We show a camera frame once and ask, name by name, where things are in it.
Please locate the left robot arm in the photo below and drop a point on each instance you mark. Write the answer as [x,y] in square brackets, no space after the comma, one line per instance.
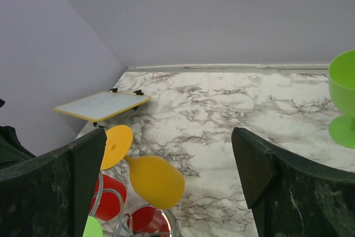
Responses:
[12,152]

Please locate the red wine glass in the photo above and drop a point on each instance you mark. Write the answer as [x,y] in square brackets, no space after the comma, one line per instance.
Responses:
[109,201]

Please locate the orange wine glass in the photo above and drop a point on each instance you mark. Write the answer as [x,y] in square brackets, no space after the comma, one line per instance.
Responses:
[153,178]

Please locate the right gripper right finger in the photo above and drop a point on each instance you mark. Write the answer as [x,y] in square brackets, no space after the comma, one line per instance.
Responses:
[290,195]

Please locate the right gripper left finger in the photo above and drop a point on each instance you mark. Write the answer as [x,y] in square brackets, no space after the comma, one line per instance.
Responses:
[51,194]

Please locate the chrome wine glass rack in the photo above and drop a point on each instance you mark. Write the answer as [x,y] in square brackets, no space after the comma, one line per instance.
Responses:
[116,227]

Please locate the small whiteboard yellow frame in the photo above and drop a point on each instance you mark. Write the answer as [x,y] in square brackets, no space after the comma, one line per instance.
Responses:
[102,106]

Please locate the green wine glass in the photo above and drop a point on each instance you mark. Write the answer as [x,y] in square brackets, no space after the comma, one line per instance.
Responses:
[341,91]
[92,228]

